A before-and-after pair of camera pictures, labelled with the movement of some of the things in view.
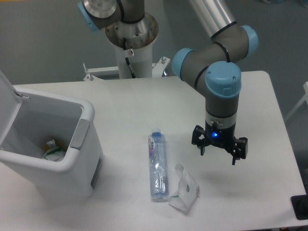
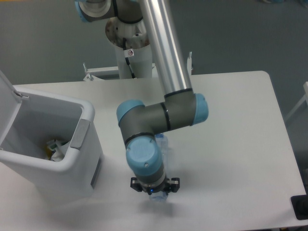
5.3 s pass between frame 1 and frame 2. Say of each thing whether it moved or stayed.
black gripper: moved
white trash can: stayed
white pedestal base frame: stayed
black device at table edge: stayed
